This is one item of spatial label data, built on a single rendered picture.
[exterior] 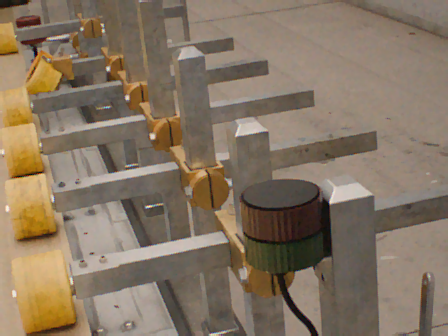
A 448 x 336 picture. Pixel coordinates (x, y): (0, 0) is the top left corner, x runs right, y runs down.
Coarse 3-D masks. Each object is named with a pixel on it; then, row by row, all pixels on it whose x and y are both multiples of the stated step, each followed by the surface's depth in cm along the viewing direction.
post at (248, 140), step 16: (240, 128) 84; (256, 128) 84; (240, 144) 84; (256, 144) 84; (240, 160) 85; (256, 160) 85; (240, 176) 85; (256, 176) 86; (272, 176) 86; (240, 192) 86; (240, 224) 89; (256, 304) 90; (272, 304) 91; (256, 320) 91; (272, 320) 92
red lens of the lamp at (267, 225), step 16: (320, 192) 60; (240, 208) 60; (256, 208) 59; (304, 208) 58; (320, 208) 60; (256, 224) 59; (272, 224) 58; (288, 224) 58; (304, 224) 59; (320, 224) 60; (272, 240) 59; (288, 240) 59
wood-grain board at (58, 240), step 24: (0, 72) 207; (24, 72) 204; (0, 120) 167; (0, 144) 153; (0, 168) 140; (48, 168) 138; (0, 192) 130; (0, 216) 121; (0, 240) 113; (24, 240) 112; (48, 240) 111; (0, 264) 106; (0, 288) 100; (0, 312) 95
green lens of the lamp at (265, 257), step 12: (324, 228) 61; (252, 240) 60; (312, 240) 59; (324, 240) 61; (252, 252) 60; (264, 252) 59; (276, 252) 59; (288, 252) 59; (300, 252) 59; (312, 252) 60; (324, 252) 61; (252, 264) 61; (264, 264) 60; (276, 264) 59; (288, 264) 59; (300, 264) 59; (312, 264) 60
